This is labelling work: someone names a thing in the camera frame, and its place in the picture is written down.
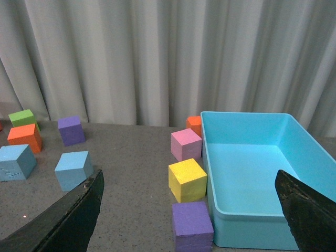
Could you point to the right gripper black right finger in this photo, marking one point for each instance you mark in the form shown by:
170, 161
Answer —
309, 214

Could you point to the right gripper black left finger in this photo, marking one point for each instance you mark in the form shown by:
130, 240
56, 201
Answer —
65, 226

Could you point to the light blue smooth foam cube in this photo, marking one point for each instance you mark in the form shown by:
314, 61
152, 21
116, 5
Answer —
72, 169

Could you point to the light blue dented foam cube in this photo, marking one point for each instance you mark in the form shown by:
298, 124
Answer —
17, 162

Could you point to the purple foam cube rear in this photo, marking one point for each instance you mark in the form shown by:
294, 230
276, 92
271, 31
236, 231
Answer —
71, 130

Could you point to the purple foam cube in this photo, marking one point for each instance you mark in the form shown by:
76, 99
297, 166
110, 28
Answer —
192, 227
71, 130

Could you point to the light blue plastic bin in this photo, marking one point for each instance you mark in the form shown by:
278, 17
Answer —
242, 154

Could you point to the orange foam cube left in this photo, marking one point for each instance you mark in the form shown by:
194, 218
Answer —
26, 134

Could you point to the orange foam cube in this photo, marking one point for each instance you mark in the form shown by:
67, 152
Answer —
195, 123
26, 134

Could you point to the green foam cube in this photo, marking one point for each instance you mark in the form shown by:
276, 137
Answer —
24, 117

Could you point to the purple foam cube front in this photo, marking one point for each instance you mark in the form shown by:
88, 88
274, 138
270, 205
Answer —
192, 227

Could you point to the yellow foam cube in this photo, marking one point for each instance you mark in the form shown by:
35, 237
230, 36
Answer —
187, 181

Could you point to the pink foam cube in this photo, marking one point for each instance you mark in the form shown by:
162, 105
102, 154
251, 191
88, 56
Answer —
186, 144

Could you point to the orange foam cube right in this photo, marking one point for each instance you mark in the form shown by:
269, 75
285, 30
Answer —
195, 123

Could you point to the grey pleated curtain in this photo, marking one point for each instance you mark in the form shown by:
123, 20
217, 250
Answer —
158, 62

